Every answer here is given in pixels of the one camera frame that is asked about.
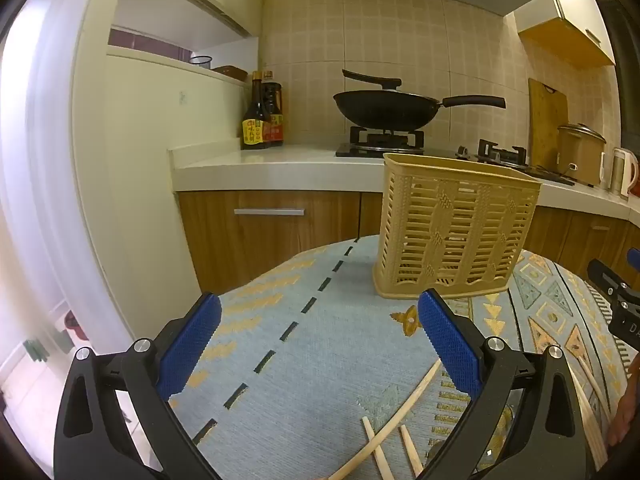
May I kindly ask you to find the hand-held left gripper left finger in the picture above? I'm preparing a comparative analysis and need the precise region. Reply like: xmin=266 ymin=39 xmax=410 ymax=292
xmin=52 ymin=291 xmax=223 ymax=480

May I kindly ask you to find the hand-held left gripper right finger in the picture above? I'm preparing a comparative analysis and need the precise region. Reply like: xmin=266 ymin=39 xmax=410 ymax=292
xmin=415 ymin=288 xmax=608 ymax=480

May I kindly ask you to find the long wooden stick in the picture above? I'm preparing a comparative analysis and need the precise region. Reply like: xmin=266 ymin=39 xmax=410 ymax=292
xmin=327 ymin=357 xmax=443 ymax=480

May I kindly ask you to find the yellow plastic utensil basket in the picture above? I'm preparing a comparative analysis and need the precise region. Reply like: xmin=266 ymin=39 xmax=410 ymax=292
xmin=372 ymin=152 xmax=542 ymax=301

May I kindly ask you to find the wooden chopstick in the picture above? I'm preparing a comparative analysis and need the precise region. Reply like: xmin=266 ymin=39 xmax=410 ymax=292
xmin=361 ymin=416 xmax=398 ymax=480
xmin=398 ymin=424 xmax=425 ymax=478
xmin=579 ymin=360 xmax=614 ymax=419
xmin=567 ymin=370 xmax=607 ymax=477

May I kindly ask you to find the person's right hand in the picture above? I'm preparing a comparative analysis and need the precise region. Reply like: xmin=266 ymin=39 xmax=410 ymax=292
xmin=608 ymin=387 xmax=640 ymax=447

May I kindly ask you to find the white electric kettle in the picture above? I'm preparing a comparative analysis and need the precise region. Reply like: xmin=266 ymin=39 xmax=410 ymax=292
xmin=607 ymin=147 xmax=640 ymax=198

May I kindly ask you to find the beige rice cooker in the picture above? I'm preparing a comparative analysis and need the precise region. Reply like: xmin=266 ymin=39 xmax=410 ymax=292
xmin=556 ymin=122 xmax=607 ymax=187

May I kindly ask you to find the patterned blue tablecloth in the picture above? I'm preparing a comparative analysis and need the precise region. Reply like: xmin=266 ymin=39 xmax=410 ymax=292
xmin=167 ymin=235 xmax=640 ymax=480

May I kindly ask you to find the wooden cutting board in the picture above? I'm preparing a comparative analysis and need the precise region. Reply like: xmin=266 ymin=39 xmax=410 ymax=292
xmin=528 ymin=78 xmax=569 ymax=170

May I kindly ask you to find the black gas stove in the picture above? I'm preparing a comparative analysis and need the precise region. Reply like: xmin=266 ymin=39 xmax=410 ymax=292
xmin=335 ymin=126 xmax=576 ymax=187

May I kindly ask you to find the yellow label sauce bottle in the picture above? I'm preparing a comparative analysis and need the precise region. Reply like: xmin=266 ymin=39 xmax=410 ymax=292
xmin=241 ymin=71 xmax=271 ymax=151

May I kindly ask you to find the black wok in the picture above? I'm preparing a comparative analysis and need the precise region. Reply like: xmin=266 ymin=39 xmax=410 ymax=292
xmin=333 ymin=91 xmax=507 ymax=132

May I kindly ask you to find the red label sauce bottle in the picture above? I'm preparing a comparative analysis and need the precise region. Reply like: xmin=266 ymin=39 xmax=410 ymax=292
xmin=261 ymin=70 xmax=285 ymax=148

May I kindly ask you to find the metal drawer handle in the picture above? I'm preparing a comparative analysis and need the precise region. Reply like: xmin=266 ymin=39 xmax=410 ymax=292
xmin=234 ymin=207 xmax=306 ymax=217

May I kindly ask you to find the white and yellow wall cabinet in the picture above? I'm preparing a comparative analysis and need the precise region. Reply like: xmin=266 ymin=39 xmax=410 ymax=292
xmin=514 ymin=0 xmax=617 ymax=68

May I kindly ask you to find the wok lid with black handle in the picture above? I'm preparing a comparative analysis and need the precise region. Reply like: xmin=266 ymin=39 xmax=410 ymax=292
xmin=342 ymin=69 xmax=403 ymax=93

